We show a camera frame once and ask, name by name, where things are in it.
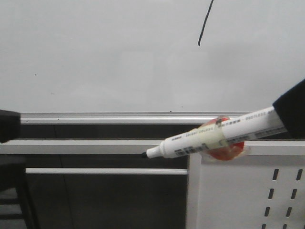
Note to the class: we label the white horizontal metal rod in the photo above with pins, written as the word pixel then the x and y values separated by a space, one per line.
pixel 107 171

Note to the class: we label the white whiteboard with aluminium frame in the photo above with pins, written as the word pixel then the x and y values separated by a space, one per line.
pixel 149 55

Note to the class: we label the white whiteboard marker pen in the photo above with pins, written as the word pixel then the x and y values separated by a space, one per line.
pixel 220 134

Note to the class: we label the red round magnet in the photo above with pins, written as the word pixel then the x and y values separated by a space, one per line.
pixel 226 153

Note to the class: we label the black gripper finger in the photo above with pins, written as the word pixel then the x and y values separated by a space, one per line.
pixel 9 125
pixel 290 108

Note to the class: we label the white perforated pegboard panel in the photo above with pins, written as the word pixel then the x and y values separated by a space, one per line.
pixel 253 192

